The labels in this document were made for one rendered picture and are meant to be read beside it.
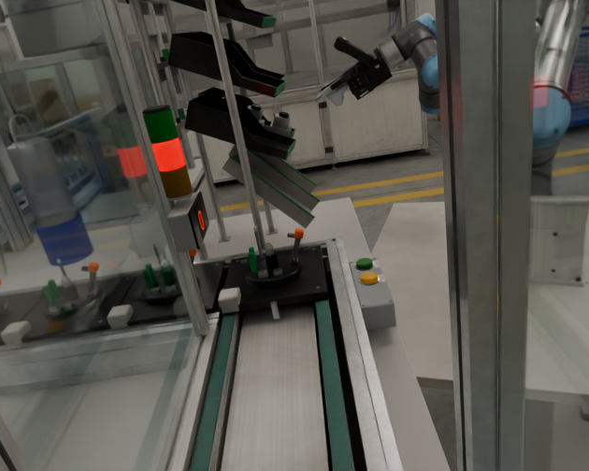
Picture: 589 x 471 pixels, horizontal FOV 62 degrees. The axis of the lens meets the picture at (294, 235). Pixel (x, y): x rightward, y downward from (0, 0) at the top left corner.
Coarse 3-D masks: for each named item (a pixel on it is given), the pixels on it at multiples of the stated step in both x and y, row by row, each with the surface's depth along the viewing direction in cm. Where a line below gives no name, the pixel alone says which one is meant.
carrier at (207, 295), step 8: (200, 264) 128; (208, 264) 127; (216, 264) 126; (224, 264) 127; (200, 272) 124; (208, 272) 123; (216, 272) 123; (224, 272) 125; (200, 280) 120; (208, 280) 119; (216, 280) 118; (200, 288) 116; (208, 288) 115; (216, 288) 115; (208, 296) 112; (216, 296) 112; (208, 304) 109; (216, 304) 111; (208, 312) 107
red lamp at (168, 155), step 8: (152, 144) 83; (160, 144) 82; (168, 144) 83; (176, 144) 84; (160, 152) 83; (168, 152) 83; (176, 152) 84; (160, 160) 84; (168, 160) 84; (176, 160) 84; (184, 160) 86; (160, 168) 84; (168, 168) 84; (176, 168) 85
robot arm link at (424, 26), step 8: (424, 16) 125; (416, 24) 125; (424, 24) 124; (432, 24) 123; (400, 32) 127; (408, 32) 126; (416, 32) 124; (424, 32) 124; (432, 32) 124; (400, 40) 126; (408, 40) 126; (416, 40) 124; (400, 48) 127; (408, 48) 126; (408, 56) 128
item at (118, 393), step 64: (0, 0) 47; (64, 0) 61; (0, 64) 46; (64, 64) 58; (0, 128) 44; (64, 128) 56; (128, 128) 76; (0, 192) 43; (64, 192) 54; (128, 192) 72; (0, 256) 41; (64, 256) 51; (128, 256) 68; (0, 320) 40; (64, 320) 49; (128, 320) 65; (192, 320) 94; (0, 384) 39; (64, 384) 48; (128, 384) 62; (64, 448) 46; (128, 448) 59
